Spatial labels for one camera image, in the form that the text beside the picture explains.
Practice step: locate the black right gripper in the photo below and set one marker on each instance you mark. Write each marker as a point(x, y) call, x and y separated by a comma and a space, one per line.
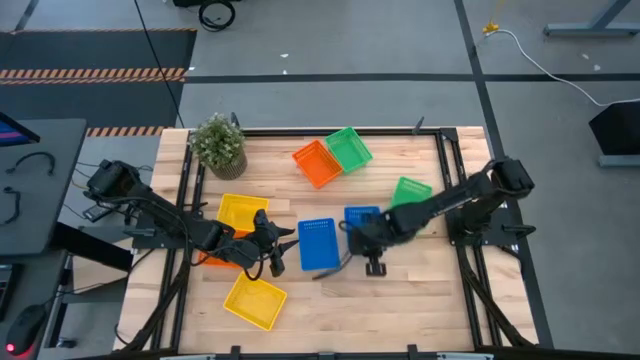
point(372, 237)

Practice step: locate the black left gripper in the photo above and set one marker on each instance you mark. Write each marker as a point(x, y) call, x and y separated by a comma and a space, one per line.
point(265, 237)

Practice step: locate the blue plastic basket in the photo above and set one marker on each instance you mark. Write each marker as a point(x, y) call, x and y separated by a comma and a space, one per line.
point(318, 245)
point(357, 215)

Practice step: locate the yellow plastic basket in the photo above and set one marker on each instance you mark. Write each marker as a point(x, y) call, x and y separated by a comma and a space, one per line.
point(255, 301)
point(240, 212)

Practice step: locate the orange plastic basket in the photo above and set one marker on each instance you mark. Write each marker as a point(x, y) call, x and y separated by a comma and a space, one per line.
point(212, 261)
point(317, 163)

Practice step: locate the green plastic basket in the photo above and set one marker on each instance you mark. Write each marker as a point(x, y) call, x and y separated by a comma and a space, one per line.
point(349, 149)
point(412, 190)

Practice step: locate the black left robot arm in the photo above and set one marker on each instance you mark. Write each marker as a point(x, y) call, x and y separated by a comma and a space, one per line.
point(165, 215)

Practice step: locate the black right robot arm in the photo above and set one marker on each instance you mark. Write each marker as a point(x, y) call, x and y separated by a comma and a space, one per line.
point(450, 200)

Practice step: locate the green potted plant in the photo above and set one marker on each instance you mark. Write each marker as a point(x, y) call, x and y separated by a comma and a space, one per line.
point(220, 145)

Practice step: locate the small black control device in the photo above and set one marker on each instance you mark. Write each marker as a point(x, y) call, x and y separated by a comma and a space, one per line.
point(97, 213)

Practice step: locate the grey side desk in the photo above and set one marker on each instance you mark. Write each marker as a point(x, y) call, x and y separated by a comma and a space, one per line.
point(45, 210)

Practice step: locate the black hazard-striped floor mat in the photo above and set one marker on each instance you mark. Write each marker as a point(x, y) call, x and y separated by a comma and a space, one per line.
point(90, 55)

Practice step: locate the black computer mouse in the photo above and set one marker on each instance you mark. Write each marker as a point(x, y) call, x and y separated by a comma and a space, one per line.
point(25, 327)

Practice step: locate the computer monitor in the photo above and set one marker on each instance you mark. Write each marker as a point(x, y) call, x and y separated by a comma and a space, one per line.
point(15, 132)

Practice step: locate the black box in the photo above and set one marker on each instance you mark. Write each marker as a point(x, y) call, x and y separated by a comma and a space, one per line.
point(619, 127)

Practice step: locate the grey metal table leg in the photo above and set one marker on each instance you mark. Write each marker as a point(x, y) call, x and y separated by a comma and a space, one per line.
point(592, 29)

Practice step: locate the black aluminium table frame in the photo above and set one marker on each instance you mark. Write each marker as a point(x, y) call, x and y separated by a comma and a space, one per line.
point(310, 132)

